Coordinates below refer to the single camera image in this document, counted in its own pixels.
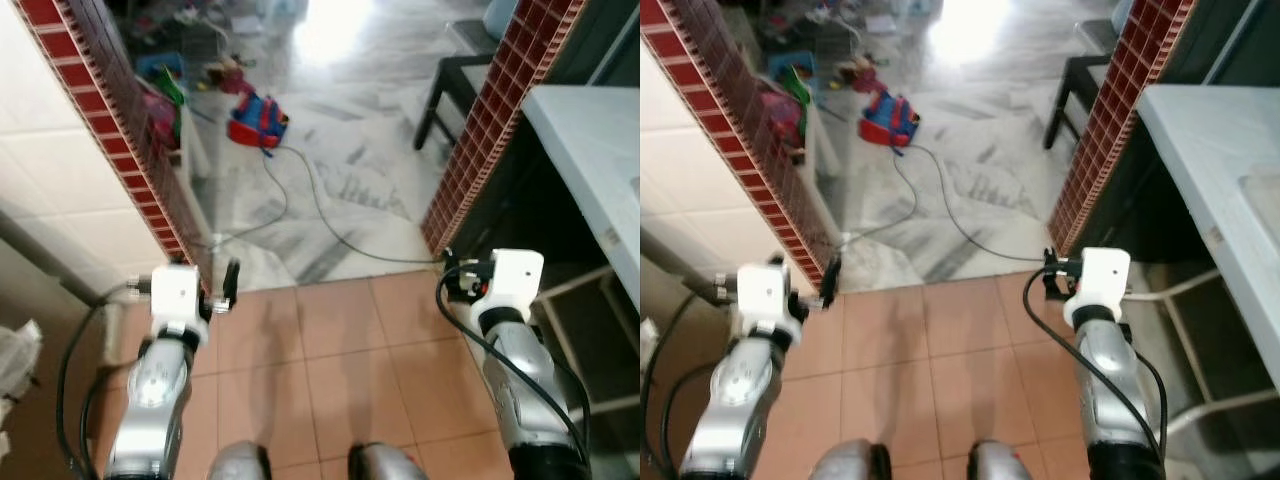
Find grey robot left leg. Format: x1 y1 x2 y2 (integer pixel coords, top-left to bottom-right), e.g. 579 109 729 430
808 438 894 480
205 440 273 480

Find grey robot leg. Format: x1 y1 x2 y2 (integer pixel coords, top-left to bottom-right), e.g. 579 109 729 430
967 440 1038 480
205 440 273 480
347 442 426 480
808 438 894 480

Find red and blue toy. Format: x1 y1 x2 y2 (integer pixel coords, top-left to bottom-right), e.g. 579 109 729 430
226 92 291 149
860 90 923 149

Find pink and green toy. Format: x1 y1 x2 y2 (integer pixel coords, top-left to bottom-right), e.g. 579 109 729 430
762 65 816 161
140 75 191 151

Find pale kitchen counter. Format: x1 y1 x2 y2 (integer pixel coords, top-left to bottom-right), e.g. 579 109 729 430
520 85 641 301
1137 84 1280 393

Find low black table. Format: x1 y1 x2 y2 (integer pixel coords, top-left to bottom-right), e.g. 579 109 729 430
1044 54 1116 151
414 50 506 153

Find small red yellow toy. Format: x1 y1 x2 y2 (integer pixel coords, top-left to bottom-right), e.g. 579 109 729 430
203 58 253 96
838 58 886 96

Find grey robot right leg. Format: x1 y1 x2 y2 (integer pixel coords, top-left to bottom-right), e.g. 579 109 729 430
347 442 426 480
967 440 1038 480

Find blue toy basket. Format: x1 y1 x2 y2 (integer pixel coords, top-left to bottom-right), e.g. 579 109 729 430
768 52 816 86
135 55 186 86

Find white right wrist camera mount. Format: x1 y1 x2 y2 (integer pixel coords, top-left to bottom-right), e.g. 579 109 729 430
478 250 546 327
1062 246 1132 327

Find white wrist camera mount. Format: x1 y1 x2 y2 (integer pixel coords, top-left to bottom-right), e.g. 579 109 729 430
1062 246 1132 327
478 250 546 327
148 264 213 343
735 256 807 343

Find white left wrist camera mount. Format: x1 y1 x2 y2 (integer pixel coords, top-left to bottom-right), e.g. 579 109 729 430
148 264 213 343
735 256 807 343

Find white pipe frame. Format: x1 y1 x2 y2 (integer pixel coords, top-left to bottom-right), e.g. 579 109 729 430
530 265 641 421
1125 268 1280 436

